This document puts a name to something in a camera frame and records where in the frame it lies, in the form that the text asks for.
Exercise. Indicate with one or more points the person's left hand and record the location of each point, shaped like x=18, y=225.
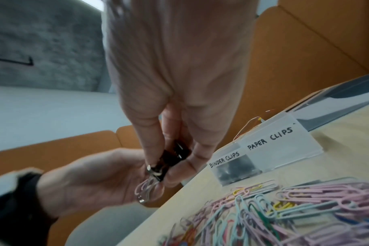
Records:
x=93, y=177

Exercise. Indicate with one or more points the person's right hand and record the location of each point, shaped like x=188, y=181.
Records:
x=178, y=60

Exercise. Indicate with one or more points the black binder clip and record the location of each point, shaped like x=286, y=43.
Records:
x=182, y=150
x=163, y=163

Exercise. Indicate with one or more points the person's left forearm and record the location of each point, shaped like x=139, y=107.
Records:
x=14, y=209

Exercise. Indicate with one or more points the orange upholstered seat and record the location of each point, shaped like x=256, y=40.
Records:
x=66, y=149

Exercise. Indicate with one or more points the orange upholstered panel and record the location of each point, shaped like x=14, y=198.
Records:
x=297, y=52

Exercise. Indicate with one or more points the small clear labelled box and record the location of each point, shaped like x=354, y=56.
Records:
x=233, y=165

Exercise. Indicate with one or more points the black binder clips in box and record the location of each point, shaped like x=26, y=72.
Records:
x=236, y=170

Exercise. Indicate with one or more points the large clear labelled box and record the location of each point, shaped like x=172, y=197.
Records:
x=281, y=141

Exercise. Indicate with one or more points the grey tray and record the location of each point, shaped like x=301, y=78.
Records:
x=345, y=96

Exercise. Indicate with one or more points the pile of coloured paper clips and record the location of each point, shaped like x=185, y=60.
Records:
x=278, y=213

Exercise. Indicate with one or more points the black wall bracket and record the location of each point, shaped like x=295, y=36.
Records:
x=26, y=61

